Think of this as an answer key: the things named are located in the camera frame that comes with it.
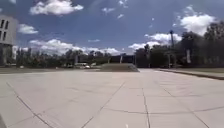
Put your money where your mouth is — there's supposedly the grass strip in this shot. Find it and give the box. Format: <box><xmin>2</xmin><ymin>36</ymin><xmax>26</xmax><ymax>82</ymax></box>
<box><xmin>0</xmin><ymin>67</ymin><xmax>101</xmax><ymax>75</ymax></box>

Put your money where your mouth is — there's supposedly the raised kerbed strip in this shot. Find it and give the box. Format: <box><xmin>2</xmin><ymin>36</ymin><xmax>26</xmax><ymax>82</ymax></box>
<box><xmin>156</xmin><ymin>67</ymin><xmax>224</xmax><ymax>81</ymax></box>

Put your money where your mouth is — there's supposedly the grey paved plaza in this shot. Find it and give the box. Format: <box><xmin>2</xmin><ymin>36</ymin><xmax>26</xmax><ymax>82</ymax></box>
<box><xmin>0</xmin><ymin>68</ymin><xmax>224</xmax><ymax>128</ymax></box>

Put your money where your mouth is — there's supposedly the pale building with dark windows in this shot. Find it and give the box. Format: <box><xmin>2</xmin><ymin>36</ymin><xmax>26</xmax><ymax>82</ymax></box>
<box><xmin>0</xmin><ymin>14</ymin><xmax>18</xmax><ymax>66</ymax></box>

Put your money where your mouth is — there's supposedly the row of trees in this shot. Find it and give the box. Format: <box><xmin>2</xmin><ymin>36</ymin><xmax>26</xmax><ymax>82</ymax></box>
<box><xmin>0</xmin><ymin>21</ymin><xmax>224</xmax><ymax>70</ymax></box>

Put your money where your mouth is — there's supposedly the white car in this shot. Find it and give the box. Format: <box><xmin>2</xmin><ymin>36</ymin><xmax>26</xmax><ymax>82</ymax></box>
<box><xmin>73</xmin><ymin>62</ymin><xmax>92</xmax><ymax>70</ymax></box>

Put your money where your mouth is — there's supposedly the tall mast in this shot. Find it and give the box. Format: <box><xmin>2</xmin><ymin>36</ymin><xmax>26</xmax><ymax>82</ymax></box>
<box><xmin>169</xmin><ymin>29</ymin><xmax>175</xmax><ymax>49</ymax></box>

